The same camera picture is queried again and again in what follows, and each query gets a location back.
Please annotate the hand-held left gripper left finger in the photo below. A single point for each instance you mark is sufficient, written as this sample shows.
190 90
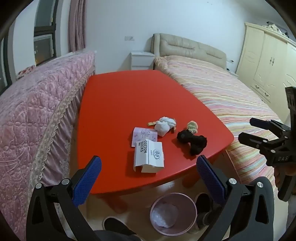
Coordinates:
90 176

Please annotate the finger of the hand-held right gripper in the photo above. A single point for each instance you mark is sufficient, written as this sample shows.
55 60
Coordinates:
261 123
252 139

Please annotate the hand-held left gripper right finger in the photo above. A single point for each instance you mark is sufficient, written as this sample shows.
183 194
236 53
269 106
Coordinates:
208 176

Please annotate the black sock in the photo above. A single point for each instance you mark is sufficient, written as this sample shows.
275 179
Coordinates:
195 143

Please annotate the pink waste bin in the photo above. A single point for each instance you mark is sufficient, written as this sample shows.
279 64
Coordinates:
185 222

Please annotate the green beige scrunchie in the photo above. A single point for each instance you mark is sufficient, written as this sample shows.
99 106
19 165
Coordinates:
193 126

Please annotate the white cardboard box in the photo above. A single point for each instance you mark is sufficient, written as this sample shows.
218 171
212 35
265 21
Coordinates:
153 155

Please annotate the pink paper packet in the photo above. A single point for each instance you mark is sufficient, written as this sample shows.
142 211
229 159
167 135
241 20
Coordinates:
141 135

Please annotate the white cloth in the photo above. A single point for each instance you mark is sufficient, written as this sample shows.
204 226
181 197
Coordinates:
163 126

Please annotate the person's right hand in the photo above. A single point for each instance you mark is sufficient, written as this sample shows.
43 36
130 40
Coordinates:
277 176

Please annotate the black slipper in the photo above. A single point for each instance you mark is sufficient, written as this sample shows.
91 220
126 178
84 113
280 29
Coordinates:
202 202
118 226

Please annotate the cream wardrobe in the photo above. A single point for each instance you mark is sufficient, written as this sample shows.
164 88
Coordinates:
266 64

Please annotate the pink quilted cover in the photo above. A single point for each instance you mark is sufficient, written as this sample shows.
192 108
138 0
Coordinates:
34 115

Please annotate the red table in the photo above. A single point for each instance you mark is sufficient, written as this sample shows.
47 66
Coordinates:
127 97

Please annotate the beige padded headboard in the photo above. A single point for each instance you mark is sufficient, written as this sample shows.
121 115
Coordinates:
187 47

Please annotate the pink folded cloth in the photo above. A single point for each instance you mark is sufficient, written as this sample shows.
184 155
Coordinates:
26 70

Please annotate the white nightstand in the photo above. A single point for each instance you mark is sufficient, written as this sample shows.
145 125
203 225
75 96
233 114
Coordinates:
141 60

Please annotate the dark framed window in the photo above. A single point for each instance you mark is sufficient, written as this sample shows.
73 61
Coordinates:
44 46

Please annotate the pink curtain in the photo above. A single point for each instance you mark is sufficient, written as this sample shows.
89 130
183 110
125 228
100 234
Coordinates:
77 25

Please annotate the wall socket with plug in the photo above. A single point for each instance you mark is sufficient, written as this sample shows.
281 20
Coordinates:
230 62

